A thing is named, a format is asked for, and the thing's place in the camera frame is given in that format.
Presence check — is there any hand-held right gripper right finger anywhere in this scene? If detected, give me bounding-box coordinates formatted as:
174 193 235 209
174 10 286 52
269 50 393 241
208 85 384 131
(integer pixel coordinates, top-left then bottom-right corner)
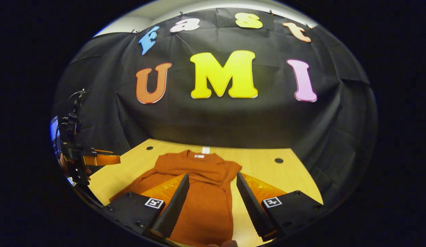
236 172 324 242

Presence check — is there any orange jacket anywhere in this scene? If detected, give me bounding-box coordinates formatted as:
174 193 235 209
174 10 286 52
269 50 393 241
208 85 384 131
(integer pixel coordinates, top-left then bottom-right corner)
108 150 242 247

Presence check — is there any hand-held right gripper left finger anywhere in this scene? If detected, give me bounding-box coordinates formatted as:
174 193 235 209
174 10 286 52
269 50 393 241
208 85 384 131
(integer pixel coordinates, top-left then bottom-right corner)
103 173 190 240

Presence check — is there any black backdrop cloth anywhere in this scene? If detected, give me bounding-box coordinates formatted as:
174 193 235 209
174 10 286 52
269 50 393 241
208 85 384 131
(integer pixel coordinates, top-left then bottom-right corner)
52 8 378 206

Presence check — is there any computer monitor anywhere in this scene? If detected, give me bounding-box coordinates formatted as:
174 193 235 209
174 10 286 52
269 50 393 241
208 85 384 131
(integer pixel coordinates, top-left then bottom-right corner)
50 116 62 159

